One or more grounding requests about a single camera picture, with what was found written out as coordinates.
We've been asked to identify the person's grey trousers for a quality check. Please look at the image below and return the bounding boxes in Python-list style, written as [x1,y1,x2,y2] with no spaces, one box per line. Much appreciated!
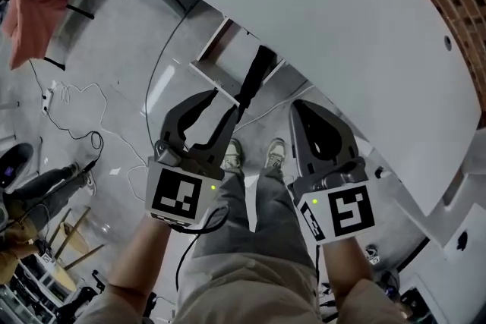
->
[188,165,317,272]

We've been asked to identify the black round device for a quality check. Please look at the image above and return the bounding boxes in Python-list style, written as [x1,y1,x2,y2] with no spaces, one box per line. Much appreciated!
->
[0,142,36,190]

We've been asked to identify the person's left forearm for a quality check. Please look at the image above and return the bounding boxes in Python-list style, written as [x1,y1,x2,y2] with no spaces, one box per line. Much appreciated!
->
[107,217,180,301]

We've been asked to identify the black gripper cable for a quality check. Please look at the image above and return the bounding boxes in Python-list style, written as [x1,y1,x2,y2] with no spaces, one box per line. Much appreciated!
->
[313,243,321,318]
[175,206,229,294]

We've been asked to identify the white floor cable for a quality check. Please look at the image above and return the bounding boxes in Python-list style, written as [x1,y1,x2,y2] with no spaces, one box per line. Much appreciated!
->
[59,81,153,202]

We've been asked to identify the person's left shoe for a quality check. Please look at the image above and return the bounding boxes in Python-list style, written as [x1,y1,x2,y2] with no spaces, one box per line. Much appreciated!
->
[221,137,245,171]

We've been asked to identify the person's beige shirt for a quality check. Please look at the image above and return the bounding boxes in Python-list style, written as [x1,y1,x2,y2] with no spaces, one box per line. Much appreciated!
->
[75,253,413,324]

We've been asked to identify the white power strip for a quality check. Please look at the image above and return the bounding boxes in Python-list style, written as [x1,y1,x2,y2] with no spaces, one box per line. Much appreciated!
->
[40,80,58,115]

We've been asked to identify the thin white cable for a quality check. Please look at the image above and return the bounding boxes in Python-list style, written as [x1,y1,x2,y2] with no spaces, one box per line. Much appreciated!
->
[232,84,317,134]

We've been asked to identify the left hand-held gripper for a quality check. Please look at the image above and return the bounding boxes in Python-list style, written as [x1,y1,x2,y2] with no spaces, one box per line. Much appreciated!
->
[145,88,241,228]

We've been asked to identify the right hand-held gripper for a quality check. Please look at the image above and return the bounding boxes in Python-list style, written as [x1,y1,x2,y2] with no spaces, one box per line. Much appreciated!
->
[287,98,377,243]

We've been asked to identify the pink cloth on rack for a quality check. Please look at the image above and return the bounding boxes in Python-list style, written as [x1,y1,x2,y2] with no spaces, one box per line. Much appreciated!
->
[1,0,96,72]

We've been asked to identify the person's shoe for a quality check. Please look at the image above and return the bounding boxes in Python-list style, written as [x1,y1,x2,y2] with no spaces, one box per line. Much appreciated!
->
[263,137,286,169]
[221,137,245,171]

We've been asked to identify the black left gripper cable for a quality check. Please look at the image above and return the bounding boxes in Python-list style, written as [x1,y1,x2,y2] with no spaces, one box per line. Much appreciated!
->
[175,206,229,294]

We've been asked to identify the wooden stool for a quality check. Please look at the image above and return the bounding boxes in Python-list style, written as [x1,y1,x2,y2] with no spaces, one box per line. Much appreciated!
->
[48,206,106,271]

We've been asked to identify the white arched shelf unit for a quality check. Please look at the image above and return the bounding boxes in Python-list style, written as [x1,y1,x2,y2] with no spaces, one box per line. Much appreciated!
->
[442,200,486,280]

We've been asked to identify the black cloth item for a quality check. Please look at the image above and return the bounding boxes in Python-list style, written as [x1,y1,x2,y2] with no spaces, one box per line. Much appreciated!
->
[233,44,276,126]

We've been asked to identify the black floor cable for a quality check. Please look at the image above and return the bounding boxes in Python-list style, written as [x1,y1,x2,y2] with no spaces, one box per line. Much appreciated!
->
[27,58,106,174]

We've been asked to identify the person's right forearm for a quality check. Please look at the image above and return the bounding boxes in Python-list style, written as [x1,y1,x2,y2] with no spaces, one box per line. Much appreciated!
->
[317,234,376,301]

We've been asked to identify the round wooden table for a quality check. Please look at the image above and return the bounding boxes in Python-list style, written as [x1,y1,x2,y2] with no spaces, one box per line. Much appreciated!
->
[36,260,79,294]

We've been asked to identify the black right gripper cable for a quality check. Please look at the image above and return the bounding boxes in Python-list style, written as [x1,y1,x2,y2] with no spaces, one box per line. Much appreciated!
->
[313,243,321,318]

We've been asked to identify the person's right shoe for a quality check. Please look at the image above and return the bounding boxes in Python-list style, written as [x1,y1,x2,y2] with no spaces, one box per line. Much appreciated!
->
[263,137,286,169]

